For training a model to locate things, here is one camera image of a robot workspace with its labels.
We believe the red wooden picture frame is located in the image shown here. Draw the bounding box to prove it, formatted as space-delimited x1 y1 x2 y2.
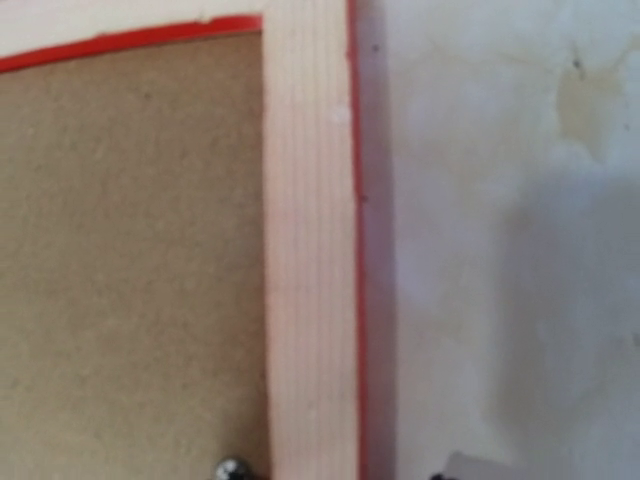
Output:
1 1 366 479

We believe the brown cardboard backing board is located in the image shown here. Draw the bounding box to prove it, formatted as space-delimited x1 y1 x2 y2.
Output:
1 34 270 479

